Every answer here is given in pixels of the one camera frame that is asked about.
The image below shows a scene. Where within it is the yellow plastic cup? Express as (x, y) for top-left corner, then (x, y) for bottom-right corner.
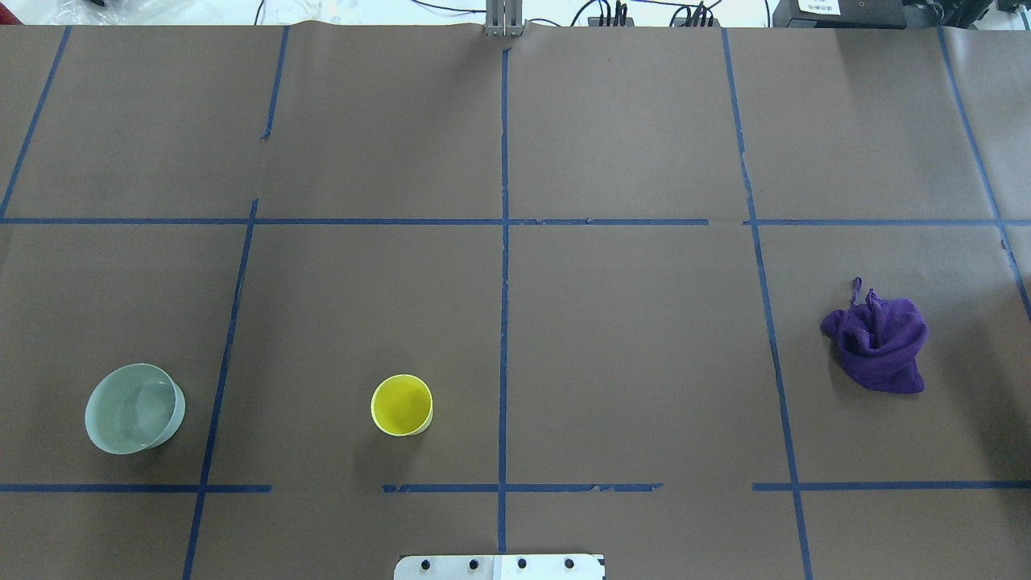
(371, 375), (434, 437)

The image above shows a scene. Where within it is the purple cloth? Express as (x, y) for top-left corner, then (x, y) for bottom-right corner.
(820, 278), (930, 396)

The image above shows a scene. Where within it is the black computer box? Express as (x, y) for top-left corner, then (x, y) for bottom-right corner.
(771, 1), (907, 30)

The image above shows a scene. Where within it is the black power strip left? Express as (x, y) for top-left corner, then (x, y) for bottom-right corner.
(585, 1), (635, 28)

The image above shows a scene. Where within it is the black power strip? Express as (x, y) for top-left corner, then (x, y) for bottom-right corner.
(668, 3), (718, 28)
(585, 1), (635, 28)

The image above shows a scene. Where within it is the black power strip right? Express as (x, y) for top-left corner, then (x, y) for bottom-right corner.
(668, 3), (718, 28)

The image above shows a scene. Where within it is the pale green bowl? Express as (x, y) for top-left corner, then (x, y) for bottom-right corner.
(84, 362), (185, 455)

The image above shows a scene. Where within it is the aluminium frame post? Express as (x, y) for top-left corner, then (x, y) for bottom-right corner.
(485, 0), (525, 37)

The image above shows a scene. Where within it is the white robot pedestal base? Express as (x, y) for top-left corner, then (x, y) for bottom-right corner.
(393, 553), (607, 579)

